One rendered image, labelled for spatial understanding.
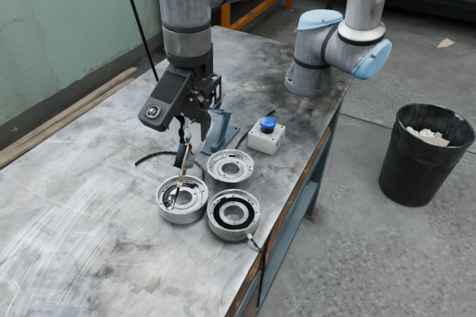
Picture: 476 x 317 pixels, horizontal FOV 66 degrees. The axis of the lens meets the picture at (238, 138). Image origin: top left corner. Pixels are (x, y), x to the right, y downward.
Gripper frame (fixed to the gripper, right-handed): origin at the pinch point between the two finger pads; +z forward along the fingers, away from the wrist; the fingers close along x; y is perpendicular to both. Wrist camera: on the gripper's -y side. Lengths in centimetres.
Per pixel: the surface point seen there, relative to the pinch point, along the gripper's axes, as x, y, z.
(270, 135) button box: -9.1, 22.0, 8.7
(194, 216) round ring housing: -4.7, -6.1, 10.7
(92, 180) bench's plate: 21.4, -6.4, 13.1
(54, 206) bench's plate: 23.0, -15.6, 13.1
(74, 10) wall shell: 153, 113, 39
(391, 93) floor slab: -36, 210, 94
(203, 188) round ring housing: -2.8, 0.8, 10.2
